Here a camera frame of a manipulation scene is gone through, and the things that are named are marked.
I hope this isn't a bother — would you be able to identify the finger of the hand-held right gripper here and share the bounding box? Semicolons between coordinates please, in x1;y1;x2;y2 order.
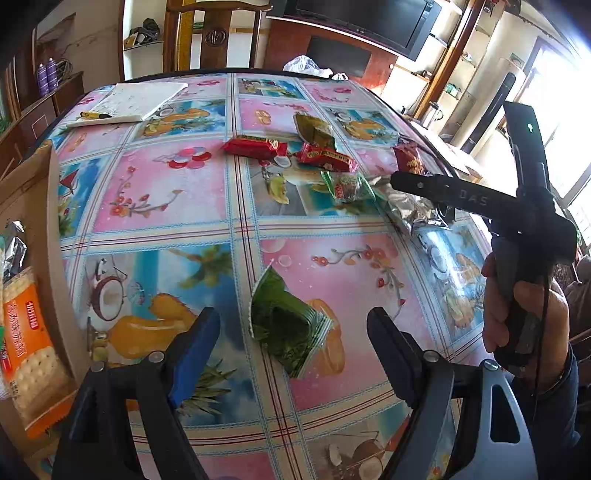
390;170;451;207

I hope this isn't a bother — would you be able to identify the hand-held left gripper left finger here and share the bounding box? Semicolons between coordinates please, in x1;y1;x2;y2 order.
52;306;221;480

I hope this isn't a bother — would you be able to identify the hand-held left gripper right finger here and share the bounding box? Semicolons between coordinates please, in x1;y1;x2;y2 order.
367;307;539;480

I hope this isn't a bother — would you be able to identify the dark red snack packet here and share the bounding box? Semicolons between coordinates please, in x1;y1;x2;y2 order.
393;141;426;176

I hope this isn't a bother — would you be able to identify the green leafy snack packet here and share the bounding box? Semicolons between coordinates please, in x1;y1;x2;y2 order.
249;265;334;379

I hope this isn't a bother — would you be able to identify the cardboard box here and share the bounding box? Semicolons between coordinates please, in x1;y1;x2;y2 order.
0;141;90;467

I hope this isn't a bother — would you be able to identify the person's right hand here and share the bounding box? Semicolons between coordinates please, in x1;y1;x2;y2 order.
481;251;571;393

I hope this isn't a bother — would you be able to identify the low wooden bench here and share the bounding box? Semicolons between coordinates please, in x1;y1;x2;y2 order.
429;131;483;183

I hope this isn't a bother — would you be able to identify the green red snack packet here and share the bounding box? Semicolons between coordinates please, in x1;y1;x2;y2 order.
321;170;377;204

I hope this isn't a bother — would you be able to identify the printed fruit tablecloth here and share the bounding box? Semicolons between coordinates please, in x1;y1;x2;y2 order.
34;71;495;480

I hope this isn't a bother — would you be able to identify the red pictured snack packet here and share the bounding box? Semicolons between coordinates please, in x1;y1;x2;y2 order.
295;142;359;174

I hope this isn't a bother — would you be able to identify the black tall board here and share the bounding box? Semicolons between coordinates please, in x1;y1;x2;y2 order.
462;71;515;155

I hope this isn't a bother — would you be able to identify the olive green snack packet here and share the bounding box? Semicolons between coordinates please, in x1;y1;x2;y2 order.
294;113;337;151

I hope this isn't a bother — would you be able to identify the black glass cabinet door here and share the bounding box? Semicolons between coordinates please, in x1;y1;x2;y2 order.
307;36;372;79

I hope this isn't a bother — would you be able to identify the orange cracker packet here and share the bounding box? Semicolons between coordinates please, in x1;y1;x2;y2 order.
0;265;77;439

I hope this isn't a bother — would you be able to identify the large white plastic bag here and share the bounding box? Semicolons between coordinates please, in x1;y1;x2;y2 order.
283;55;333;79

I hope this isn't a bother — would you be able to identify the long red snack packet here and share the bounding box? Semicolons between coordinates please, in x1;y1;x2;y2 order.
222;135;288;158

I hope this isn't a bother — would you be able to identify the black television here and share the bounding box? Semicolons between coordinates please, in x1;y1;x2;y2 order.
283;0;444;61

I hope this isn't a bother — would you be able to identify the wooden chair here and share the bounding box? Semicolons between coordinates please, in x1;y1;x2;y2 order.
164;0;273;75

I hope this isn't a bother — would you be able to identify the white notebook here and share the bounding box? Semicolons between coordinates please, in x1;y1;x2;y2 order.
67;82;188;129

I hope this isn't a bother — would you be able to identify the wooden cabinet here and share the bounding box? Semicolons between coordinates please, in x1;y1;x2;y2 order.
0;69;86;181

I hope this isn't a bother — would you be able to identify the dark bag on shelf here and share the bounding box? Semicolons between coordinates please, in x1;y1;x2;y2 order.
127;18;161;47

